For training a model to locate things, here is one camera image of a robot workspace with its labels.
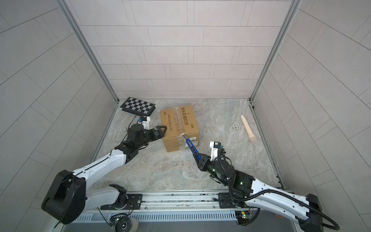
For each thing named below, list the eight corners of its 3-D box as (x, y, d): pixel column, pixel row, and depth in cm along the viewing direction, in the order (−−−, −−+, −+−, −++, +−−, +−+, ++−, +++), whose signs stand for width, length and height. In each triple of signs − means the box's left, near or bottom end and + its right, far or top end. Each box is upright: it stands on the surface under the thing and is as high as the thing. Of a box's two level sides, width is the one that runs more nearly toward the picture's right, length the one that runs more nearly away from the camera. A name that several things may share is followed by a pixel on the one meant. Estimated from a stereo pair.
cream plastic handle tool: (250, 143, 94) (251, 141, 91) (238, 117, 108) (239, 114, 105) (256, 143, 94) (258, 140, 91) (243, 117, 108) (245, 114, 105)
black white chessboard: (121, 110, 112) (119, 106, 109) (130, 99, 119) (128, 96, 116) (148, 118, 107) (146, 115, 104) (155, 107, 114) (154, 103, 111)
